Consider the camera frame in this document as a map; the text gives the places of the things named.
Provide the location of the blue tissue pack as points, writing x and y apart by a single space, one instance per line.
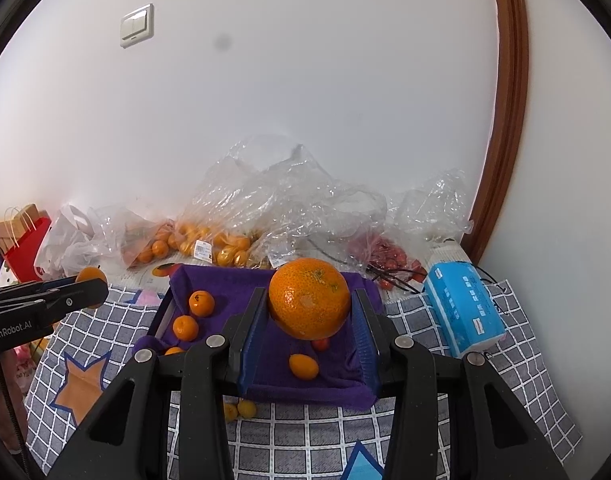
465 305

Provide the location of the brown paper bag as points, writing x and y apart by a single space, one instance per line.
20 220

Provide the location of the crumpled clear plastic bag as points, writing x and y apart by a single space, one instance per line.
285 200
430 205

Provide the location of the clear bag of kumquats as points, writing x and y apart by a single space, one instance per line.
220 250

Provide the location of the white light switch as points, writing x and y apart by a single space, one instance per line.
137 26

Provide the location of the grey checked blanket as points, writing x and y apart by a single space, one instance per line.
485 410

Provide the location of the small red fruit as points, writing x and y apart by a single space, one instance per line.
321 344

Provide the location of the orange tangerine with stem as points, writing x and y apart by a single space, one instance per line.
202 303

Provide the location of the red paper bag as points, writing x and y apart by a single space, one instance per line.
27 255

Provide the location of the clear bag of tangerines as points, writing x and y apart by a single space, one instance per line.
145 247

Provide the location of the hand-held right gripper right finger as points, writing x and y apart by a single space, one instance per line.
366 355

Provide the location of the purple towel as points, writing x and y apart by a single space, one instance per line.
285 350

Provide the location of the person's left forearm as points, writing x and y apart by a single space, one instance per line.
0 410

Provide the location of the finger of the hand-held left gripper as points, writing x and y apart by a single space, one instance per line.
75 299
60 285

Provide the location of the pink printed packet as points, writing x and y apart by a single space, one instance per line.
30 360

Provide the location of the clear bag of red fruit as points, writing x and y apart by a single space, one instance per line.
390 255

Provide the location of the white plastic bag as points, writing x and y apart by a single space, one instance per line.
65 245

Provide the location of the black tray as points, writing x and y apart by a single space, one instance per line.
161 320

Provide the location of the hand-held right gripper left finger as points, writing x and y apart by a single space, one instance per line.
250 355

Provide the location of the large orange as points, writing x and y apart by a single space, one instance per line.
310 300

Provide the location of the small orange kumquat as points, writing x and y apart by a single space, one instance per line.
247 408
304 366
230 412
91 274

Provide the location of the brown wooden door frame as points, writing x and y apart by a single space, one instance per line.
510 110

